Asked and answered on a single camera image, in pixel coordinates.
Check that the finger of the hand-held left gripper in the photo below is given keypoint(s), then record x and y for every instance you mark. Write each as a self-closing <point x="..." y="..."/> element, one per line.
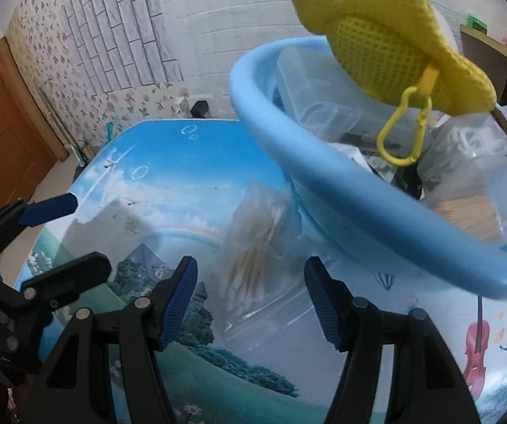
<point x="72" y="274"/>
<point x="50" y="207"/>

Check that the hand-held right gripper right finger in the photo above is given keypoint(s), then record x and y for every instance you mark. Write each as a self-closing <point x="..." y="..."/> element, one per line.
<point x="324" y="304"/>

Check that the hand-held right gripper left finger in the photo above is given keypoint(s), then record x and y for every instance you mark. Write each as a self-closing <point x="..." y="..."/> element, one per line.
<point x="178" y="304"/>

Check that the clear bag of cotton swabs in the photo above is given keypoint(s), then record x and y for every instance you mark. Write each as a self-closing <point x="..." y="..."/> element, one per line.
<point x="253" y="247"/>

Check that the light blue plastic basin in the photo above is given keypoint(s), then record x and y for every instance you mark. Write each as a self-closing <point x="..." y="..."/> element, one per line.
<point x="368" y="212"/>

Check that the clear toothpick box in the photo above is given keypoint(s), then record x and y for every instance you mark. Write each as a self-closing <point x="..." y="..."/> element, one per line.
<point x="469" y="216"/>

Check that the clear box of white rings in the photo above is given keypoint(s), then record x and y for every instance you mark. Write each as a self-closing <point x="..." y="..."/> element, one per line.
<point x="465" y="150"/>

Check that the white plush toy yellow star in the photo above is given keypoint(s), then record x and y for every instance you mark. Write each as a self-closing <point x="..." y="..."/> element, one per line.
<point x="381" y="39"/>

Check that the scenic printed desktop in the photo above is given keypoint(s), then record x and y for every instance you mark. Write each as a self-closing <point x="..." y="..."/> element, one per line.
<point x="169" y="185"/>

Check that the orange wooden door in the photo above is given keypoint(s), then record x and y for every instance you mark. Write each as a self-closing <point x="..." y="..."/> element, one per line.
<point x="6" y="132"/>

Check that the teal plastic bag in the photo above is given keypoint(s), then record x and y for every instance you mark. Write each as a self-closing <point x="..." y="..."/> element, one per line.
<point x="110" y="130"/>

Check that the wooden table with black legs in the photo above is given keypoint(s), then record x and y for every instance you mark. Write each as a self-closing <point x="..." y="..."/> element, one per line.
<point x="478" y="48"/>

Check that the green plastic container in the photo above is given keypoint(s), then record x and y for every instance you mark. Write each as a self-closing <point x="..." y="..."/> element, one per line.
<point x="476" y="22"/>

